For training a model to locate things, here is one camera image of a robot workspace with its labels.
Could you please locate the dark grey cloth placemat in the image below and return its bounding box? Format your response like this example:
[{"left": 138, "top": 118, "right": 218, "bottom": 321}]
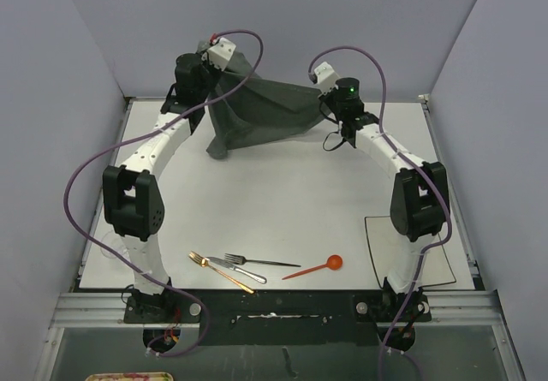
[{"left": 206, "top": 74, "right": 323, "bottom": 160}]

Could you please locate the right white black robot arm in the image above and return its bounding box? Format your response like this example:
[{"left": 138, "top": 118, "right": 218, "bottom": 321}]
[{"left": 317, "top": 74, "right": 450, "bottom": 320}]

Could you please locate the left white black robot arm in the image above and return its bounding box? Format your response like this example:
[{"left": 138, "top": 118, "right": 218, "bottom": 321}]
[{"left": 103, "top": 50, "right": 232, "bottom": 322}]

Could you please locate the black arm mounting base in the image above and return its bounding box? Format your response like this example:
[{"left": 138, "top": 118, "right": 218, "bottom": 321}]
[{"left": 123, "top": 290, "right": 432, "bottom": 352}]

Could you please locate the white square plate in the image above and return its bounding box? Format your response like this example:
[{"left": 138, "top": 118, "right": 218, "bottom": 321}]
[{"left": 365, "top": 217, "right": 456, "bottom": 294}]

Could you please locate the orange plastic spoon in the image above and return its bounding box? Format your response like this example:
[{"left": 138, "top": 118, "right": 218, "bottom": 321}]
[{"left": 282, "top": 254, "right": 343, "bottom": 281}]

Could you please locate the clear plastic cup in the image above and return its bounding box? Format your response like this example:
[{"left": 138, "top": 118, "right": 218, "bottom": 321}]
[{"left": 99, "top": 229, "right": 128, "bottom": 260}]

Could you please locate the gold fork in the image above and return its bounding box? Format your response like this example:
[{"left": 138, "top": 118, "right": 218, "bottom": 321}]
[{"left": 188, "top": 252, "right": 254, "bottom": 295}]

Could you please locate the silver table knife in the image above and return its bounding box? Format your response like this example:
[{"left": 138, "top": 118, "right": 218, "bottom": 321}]
[{"left": 206, "top": 257, "right": 267, "bottom": 284}]

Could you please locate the floral tray edge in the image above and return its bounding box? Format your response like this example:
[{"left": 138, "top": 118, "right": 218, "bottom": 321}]
[{"left": 86, "top": 372, "right": 174, "bottom": 381}]

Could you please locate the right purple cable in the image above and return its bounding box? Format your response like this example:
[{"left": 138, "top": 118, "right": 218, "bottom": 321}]
[{"left": 307, "top": 45, "right": 453, "bottom": 381}]

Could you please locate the purple cable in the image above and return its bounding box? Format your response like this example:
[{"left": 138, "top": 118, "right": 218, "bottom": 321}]
[
  {"left": 307, "top": 45, "right": 453, "bottom": 381},
  {"left": 63, "top": 29, "right": 265, "bottom": 359}
]

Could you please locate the dark handled silver fork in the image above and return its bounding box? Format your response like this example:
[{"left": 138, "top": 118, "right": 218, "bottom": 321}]
[{"left": 224, "top": 253, "right": 301, "bottom": 268}]

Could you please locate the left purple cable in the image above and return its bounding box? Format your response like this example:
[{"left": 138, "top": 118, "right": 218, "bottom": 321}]
[{"left": 63, "top": 29, "right": 265, "bottom": 359}]

